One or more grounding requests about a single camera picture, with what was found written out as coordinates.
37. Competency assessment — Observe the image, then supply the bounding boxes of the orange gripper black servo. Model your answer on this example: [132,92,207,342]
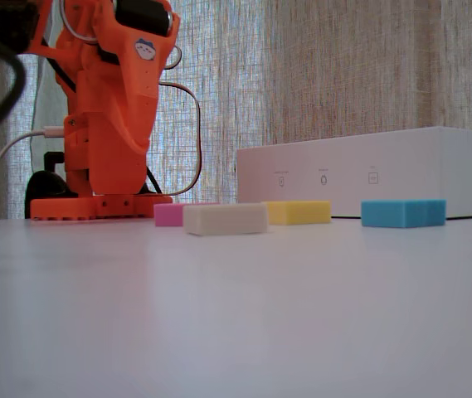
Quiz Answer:
[94,0,182,153]

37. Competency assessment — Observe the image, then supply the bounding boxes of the pink cuboid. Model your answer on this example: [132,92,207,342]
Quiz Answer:
[153,202,221,228]

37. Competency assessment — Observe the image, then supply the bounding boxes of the orange robot base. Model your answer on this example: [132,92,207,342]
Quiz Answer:
[30,115,174,221]

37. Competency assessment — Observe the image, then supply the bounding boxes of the beige cuboid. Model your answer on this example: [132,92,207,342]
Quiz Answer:
[182,202,270,237]

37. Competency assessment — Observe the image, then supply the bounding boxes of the yellow cuboid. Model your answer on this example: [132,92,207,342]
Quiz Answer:
[260,200,332,226]

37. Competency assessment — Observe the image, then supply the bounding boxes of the white cardboard bin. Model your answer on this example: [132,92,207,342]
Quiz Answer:
[236,126,472,220]

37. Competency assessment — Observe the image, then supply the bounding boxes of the blue cuboid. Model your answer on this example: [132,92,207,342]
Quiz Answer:
[360,198,447,229]

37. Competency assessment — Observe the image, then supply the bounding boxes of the black table clamp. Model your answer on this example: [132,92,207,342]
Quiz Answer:
[25,151,80,220]

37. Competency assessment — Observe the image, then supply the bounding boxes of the woven curtain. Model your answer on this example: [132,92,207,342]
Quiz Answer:
[0,0,472,221]

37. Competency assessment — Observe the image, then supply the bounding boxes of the tricolour servo cable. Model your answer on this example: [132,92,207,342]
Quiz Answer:
[60,0,100,43]
[152,44,202,197]

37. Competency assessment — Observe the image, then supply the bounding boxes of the orange camera mount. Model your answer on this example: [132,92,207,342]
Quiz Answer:
[26,0,61,57]

